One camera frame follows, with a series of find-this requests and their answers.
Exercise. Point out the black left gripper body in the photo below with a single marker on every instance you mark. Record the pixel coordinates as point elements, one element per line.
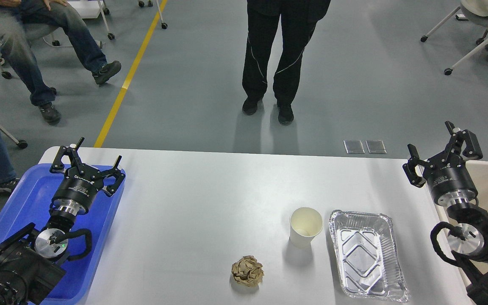
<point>76,193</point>

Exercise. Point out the white paper cup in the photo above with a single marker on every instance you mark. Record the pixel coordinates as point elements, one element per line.
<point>305,224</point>

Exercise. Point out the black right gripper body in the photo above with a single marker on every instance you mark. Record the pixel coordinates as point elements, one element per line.
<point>450,184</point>

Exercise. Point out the left floor outlet plate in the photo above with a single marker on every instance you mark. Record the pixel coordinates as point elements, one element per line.
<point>354,147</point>

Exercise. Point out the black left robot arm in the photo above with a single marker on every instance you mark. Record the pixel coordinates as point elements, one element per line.
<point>53,227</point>

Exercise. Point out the blue plastic tray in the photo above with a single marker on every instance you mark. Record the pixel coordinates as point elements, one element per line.
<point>29,203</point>

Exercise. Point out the floor outlet plate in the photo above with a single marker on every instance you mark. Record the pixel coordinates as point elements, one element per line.
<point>376,147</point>
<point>354,147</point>

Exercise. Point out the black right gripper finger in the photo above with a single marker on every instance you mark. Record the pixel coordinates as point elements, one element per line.
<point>410,166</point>
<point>462,146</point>

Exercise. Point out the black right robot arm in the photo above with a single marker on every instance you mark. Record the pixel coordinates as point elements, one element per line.
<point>464,245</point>

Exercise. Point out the crumpled brown paper ball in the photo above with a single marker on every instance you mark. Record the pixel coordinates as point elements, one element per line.
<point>247,271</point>

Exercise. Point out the right floor outlet plate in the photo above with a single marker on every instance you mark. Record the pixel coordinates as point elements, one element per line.
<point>376,147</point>

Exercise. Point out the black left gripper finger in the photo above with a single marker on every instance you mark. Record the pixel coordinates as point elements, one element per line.
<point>72,153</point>
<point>114,172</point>

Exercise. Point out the aluminium foil tray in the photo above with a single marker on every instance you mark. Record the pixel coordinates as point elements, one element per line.
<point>366,256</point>

